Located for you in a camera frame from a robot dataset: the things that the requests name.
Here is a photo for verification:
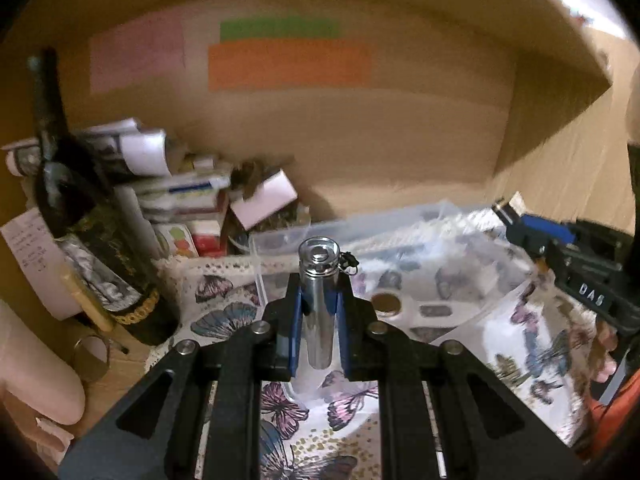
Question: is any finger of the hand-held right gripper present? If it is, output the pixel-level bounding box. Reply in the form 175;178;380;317
491;199;576;262

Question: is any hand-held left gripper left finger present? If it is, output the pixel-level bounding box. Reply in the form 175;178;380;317
57;272;304;480

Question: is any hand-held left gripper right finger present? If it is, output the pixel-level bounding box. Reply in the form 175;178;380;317
337;277;586;480

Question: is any silver metal cylinder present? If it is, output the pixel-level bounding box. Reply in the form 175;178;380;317
297;236;360;372

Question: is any person's right hand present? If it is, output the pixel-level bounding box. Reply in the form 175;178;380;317
591;319;626;387

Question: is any brown round disc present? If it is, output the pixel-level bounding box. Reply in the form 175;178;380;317
371;292;404;317

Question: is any butterfly printed cloth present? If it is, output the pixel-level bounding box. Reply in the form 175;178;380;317
144;205;603;480

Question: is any clear plastic container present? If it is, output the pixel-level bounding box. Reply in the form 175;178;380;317
248;200;506;313

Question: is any red and white box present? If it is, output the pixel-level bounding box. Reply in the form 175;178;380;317
191;219;227;257

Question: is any pink open cardboard box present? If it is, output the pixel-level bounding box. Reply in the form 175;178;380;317
227;166;299;231

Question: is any fruit sticker card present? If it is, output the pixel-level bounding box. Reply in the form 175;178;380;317
154;224;199;261

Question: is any white and blue box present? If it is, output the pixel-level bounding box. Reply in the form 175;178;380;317
135;169;233;211

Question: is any wooden stick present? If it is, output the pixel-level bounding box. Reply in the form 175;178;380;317
60;271;131;356

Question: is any dark glass bottle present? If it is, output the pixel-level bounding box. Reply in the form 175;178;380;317
27;49;180;347

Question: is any pile of curled papers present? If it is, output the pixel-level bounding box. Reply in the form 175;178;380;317
2;117;173;192

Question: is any orange paper sheet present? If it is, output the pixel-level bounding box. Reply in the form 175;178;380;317
207;40;375;92

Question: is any pale pink rounded object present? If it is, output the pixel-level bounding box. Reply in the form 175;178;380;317
0;300;87;426

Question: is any handwritten paper note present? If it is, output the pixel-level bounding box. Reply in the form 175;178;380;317
0;209;83;322

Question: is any green paper strip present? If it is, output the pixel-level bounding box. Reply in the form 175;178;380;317
219;17;342;41

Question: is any pink paper sheet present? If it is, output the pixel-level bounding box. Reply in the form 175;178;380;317
90;10;187;93

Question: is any metal ring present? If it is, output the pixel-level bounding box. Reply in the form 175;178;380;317
72;335;112;382

